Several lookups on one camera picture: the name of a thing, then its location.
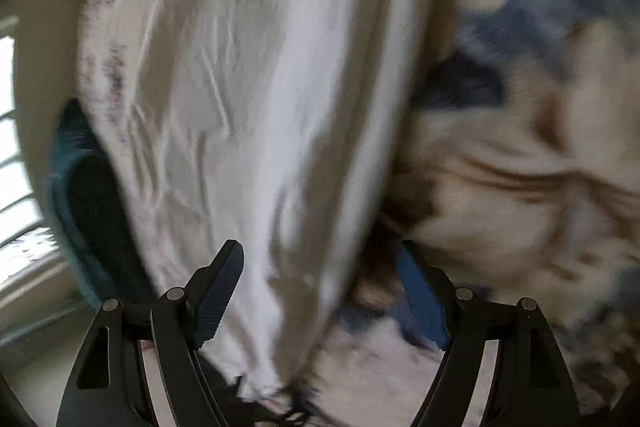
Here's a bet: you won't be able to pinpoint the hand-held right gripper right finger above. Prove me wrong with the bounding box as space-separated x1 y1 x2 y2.
397 239 581 427

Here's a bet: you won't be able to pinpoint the floral printed blanket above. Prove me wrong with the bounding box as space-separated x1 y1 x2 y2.
75 0 640 427

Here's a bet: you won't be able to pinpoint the window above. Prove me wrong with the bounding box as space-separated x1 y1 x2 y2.
0 18 66 303

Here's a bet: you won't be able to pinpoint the white pants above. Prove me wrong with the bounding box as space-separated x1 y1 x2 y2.
90 0 451 403

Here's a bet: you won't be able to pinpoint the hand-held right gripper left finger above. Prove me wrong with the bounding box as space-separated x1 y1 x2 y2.
56 239 245 427

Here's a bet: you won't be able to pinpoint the teal pillow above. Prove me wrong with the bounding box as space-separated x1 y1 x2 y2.
45 99 156 311

